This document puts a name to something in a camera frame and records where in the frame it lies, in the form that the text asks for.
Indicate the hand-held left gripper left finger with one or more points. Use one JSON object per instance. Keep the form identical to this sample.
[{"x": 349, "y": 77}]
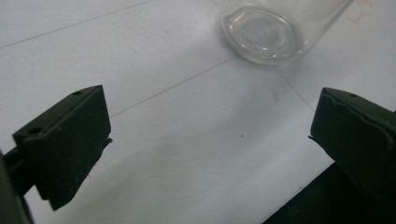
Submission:
[{"x": 67, "y": 146}]

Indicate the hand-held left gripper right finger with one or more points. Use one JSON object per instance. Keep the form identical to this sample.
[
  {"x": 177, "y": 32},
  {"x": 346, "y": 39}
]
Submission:
[{"x": 355, "y": 137}]

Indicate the clear glass jar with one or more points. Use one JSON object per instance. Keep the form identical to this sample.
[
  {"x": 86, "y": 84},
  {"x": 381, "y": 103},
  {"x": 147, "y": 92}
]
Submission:
[{"x": 261, "y": 34}]

